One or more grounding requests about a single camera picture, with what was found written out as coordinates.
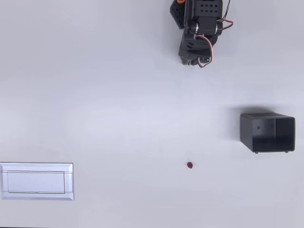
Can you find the orange table clamp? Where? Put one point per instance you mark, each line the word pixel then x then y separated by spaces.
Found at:
pixel 180 1

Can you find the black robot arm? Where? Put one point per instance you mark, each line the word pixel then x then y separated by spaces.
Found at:
pixel 207 14

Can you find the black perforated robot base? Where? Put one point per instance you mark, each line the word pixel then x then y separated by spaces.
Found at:
pixel 177 14

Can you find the black open plastic box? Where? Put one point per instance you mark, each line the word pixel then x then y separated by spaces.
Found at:
pixel 267 131

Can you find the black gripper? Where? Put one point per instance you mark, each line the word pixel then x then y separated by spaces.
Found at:
pixel 190 60

